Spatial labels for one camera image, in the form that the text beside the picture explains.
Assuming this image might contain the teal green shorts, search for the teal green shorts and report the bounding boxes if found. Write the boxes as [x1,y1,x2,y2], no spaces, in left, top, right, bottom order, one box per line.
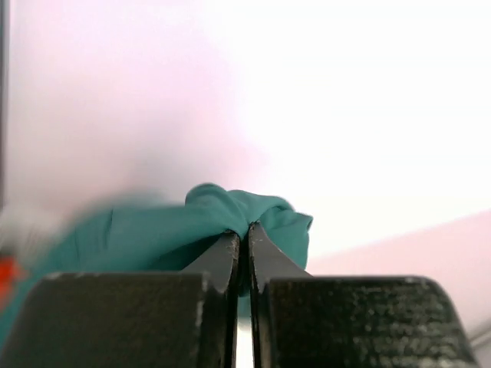
[1,184,313,337]

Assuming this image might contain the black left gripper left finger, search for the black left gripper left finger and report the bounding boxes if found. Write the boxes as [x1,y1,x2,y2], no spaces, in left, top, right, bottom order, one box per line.
[183,232,240,368]

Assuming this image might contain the orange shorts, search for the orange shorts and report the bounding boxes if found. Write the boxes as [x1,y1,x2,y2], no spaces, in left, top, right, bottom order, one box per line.
[0,256,23,308]

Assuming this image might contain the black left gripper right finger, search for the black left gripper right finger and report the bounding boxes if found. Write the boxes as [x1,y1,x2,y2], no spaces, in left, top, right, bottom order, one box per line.
[247,222,312,368]

